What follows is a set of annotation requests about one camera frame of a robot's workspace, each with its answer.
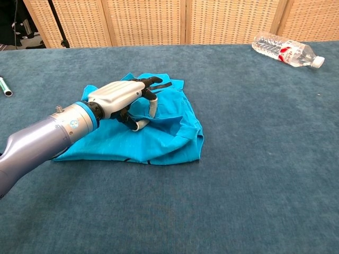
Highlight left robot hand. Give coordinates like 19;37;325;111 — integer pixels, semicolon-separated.
87;76;164;132

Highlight blue printed T-shirt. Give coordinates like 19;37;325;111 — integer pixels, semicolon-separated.
51;72;205;166

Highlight wicker folding screen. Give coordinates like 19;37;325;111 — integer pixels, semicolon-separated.
22;0;339;48

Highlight black tripod stand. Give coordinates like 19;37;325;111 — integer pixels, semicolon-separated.
47;0;71;49

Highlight green white marker pen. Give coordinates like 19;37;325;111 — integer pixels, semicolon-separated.
0;76;13;97

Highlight dark blue table mat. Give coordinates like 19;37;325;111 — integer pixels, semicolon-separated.
0;41;339;254

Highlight clear plastic water bottle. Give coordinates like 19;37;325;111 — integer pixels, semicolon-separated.
251;31;325;69

